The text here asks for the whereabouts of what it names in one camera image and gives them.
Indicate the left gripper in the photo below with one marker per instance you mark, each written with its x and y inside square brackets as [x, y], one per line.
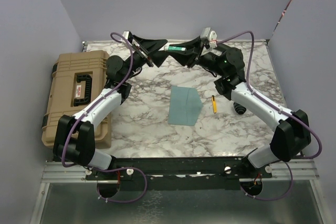
[153, 46]

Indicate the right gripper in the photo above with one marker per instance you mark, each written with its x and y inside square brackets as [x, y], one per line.
[190, 57]

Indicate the green white glue stick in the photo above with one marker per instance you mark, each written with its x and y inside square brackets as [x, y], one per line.
[174, 48]

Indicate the teal envelope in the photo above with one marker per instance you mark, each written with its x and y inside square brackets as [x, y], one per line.
[185, 106]

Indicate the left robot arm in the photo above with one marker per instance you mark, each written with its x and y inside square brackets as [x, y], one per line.
[75, 135]

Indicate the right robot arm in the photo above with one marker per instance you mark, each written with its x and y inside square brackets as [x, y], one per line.
[291, 129]

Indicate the yellow utility knife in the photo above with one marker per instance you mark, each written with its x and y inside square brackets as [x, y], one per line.
[214, 104]

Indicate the tan plastic tool case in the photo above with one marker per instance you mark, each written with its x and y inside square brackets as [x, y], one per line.
[77, 79]

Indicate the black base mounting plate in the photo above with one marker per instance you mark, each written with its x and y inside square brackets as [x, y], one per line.
[184, 173]

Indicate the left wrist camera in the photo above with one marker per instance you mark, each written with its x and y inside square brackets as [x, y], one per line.
[128, 36]

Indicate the aluminium frame rail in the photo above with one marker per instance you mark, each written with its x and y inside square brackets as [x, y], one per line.
[302, 169]

